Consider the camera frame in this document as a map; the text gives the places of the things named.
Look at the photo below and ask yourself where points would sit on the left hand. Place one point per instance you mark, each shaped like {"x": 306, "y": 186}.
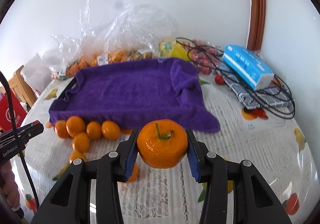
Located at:
{"x": 10, "y": 188}

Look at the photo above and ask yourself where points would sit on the bag of red fruits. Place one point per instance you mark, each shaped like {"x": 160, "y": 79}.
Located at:
{"x": 205, "y": 56}

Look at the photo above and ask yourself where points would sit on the plastic bag of kumquats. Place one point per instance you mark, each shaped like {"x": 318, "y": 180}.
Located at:
{"x": 111, "y": 27}

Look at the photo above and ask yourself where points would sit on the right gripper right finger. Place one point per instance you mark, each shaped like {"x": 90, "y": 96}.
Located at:
{"x": 254, "y": 200}

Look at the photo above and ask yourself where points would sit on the small red tomato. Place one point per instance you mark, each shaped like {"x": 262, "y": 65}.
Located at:
{"x": 219, "y": 80}

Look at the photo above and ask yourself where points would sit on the brown wooden door frame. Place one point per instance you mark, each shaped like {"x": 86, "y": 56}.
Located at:
{"x": 256, "y": 24}

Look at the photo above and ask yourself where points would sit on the small orange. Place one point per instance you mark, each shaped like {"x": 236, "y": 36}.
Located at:
{"x": 75, "y": 125}
{"x": 81, "y": 143}
{"x": 75, "y": 154}
{"x": 94, "y": 130}
{"x": 110, "y": 130}
{"x": 61, "y": 130}

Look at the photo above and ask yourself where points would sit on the wooden chair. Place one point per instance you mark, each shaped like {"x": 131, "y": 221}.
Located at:
{"x": 21, "y": 89}

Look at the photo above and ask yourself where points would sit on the small orange lower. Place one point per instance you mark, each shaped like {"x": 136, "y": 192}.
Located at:
{"x": 75, "y": 154}

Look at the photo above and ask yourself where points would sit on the small orange leftmost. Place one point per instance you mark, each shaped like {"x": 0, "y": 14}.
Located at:
{"x": 61, "y": 130}

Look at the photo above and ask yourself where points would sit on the grey plaid cloth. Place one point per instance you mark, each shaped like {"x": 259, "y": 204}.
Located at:
{"x": 270, "y": 97}

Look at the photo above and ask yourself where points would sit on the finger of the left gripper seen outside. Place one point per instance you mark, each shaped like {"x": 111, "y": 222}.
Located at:
{"x": 31, "y": 130}

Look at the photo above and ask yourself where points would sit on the large orange mandarin with stem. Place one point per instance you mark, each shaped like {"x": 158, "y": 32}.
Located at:
{"x": 162, "y": 143}

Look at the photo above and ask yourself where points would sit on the plastic bag of mandarins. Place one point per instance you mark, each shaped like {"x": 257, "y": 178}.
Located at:
{"x": 66, "y": 59}

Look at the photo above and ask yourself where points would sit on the yellow snack package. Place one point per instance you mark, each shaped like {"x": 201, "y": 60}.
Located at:
{"x": 172, "y": 49}

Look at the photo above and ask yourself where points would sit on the small orange front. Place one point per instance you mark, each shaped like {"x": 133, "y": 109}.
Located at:
{"x": 81, "y": 143}

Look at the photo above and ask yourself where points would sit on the blue tissue pack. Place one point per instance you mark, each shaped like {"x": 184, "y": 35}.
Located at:
{"x": 257, "y": 74}

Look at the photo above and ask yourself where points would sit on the purple towel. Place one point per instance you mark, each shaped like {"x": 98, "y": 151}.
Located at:
{"x": 134, "y": 93}

